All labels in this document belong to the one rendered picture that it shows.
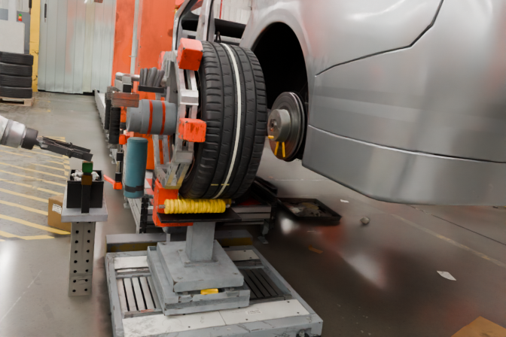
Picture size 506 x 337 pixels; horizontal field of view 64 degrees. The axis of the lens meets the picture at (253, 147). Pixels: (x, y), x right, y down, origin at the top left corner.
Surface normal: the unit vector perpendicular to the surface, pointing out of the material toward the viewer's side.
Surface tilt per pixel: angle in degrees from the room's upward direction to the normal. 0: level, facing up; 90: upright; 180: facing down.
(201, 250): 90
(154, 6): 90
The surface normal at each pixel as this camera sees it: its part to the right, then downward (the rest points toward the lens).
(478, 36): -0.30, 0.11
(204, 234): 0.38, 0.18
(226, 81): 0.38, -0.36
